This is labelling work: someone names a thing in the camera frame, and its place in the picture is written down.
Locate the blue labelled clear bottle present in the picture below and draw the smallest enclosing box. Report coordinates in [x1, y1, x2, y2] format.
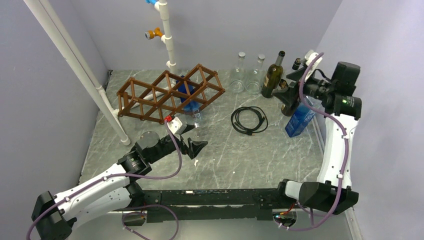
[285, 101, 317, 138]

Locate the dark bottle gold foil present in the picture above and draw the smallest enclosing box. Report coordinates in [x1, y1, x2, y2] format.
[281, 99, 300, 117]

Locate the olive green bottle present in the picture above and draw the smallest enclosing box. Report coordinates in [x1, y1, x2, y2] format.
[261, 50, 286, 99]

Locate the clear glass bottle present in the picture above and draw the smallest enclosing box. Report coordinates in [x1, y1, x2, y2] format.
[229, 51, 246, 93]
[245, 54, 266, 94]

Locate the clear bottle black cap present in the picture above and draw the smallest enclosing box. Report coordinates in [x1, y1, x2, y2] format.
[291, 57, 303, 71]

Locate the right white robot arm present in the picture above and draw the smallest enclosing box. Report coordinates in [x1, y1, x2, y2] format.
[273, 61, 362, 215]

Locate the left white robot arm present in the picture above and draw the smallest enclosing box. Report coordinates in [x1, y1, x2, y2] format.
[25, 120, 208, 240]

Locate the brown wooden wine rack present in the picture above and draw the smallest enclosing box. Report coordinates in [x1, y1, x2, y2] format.
[116, 63, 226, 125]

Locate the orange pipe fitting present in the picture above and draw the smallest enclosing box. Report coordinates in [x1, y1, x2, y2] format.
[145, 27, 164, 40]

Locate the white pvc pipe stand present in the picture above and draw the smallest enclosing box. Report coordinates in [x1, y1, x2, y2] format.
[145, 0, 178, 74]

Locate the white diagonal pole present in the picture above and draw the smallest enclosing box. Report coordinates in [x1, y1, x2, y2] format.
[24, 0, 131, 146]

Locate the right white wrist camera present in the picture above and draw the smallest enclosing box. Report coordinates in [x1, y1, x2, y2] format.
[304, 49, 323, 78]

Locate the coiled black cable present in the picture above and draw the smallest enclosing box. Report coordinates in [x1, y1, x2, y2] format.
[230, 105, 269, 136]

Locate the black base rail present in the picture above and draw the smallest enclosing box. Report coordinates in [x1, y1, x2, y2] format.
[122, 188, 295, 223]

